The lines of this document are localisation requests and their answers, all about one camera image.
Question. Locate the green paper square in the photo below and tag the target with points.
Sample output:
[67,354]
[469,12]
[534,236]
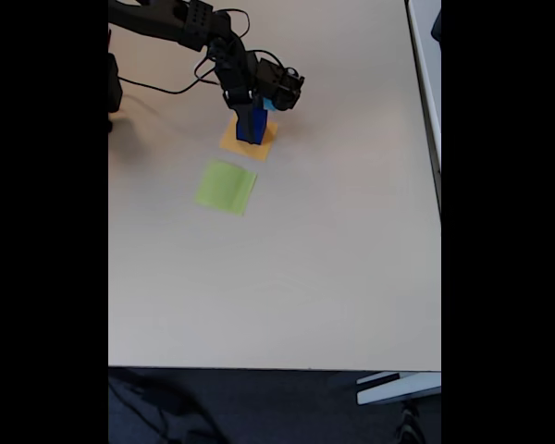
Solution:
[224,187]

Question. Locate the orange paper square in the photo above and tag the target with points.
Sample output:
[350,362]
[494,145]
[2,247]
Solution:
[256,151]

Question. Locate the white side table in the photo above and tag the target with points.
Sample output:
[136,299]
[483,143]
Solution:
[427,69]

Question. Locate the dark object on side table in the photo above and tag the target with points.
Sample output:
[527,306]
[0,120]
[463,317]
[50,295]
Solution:
[437,25]

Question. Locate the white table foot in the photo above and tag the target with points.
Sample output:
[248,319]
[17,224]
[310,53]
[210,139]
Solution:
[398,388]

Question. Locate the large blue cube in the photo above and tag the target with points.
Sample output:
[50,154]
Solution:
[261,127]

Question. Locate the blue paper square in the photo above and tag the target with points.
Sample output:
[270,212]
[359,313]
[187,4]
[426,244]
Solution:
[270,105]

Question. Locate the black camera box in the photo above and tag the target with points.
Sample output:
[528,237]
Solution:
[279,85]

